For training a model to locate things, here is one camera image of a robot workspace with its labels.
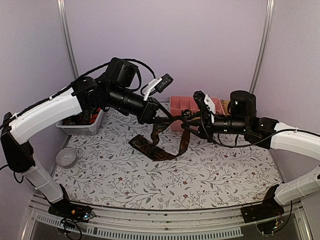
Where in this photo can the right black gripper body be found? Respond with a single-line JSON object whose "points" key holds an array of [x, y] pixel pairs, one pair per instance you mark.
{"points": [[207, 126]]}

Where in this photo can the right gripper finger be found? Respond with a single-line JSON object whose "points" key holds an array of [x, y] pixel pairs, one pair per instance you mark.
{"points": [[192, 129], [191, 118]]}

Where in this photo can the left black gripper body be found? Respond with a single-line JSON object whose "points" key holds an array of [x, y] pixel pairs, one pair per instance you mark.
{"points": [[151, 104]]}

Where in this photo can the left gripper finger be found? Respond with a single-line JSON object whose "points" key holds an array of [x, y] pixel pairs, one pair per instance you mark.
{"points": [[163, 111], [164, 120]]}

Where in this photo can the brown green patterned tie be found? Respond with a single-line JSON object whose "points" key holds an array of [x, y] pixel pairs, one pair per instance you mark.
{"points": [[151, 149]]}

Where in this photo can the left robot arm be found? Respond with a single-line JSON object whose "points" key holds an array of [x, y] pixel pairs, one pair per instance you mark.
{"points": [[111, 89]]}

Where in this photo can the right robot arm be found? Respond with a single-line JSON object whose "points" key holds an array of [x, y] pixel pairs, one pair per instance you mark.
{"points": [[262, 132]]}

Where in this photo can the pile of dark ties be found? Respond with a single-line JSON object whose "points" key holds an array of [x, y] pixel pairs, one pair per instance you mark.
{"points": [[84, 118]]}

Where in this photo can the black white rolled tie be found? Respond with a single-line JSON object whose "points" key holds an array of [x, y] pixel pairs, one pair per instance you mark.
{"points": [[186, 113]]}

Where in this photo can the pink divided organizer box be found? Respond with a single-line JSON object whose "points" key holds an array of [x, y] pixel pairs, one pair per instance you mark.
{"points": [[181, 103]]}

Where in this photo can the white plastic mesh basket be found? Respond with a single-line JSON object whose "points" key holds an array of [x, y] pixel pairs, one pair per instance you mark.
{"points": [[83, 130]]}

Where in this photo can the floral patterned table mat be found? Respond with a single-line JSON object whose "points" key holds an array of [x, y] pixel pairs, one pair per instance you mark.
{"points": [[109, 172]]}

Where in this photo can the grey speckled bowl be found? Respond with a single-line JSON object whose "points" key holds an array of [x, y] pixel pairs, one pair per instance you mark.
{"points": [[67, 157]]}

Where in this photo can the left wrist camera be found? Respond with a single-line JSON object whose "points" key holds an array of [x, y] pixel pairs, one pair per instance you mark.
{"points": [[158, 84]]}

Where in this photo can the front aluminium rail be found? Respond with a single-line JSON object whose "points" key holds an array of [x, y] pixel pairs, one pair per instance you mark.
{"points": [[111, 223]]}

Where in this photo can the right aluminium frame post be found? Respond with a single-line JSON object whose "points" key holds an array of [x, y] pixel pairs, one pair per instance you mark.
{"points": [[268, 18]]}

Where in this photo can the aluminium frame post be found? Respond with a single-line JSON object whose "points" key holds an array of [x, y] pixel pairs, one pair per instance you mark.
{"points": [[63, 19], [268, 18]]}

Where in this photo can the left aluminium frame post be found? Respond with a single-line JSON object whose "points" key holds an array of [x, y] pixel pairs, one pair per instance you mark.
{"points": [[63, 19]]}

